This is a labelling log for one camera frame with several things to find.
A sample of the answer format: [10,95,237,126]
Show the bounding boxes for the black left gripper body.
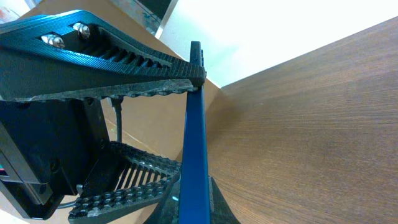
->
[1,98,109,220]

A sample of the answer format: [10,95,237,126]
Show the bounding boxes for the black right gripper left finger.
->
[144,180,180,224]

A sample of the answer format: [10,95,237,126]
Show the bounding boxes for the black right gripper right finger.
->
[209,176,240,224]

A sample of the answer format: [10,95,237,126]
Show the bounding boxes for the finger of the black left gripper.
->
[1,10,206,101]
[68,141,181,223]

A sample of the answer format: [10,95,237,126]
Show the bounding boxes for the blue Samsung Galaxy smartphone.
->
[177,40,212,224]

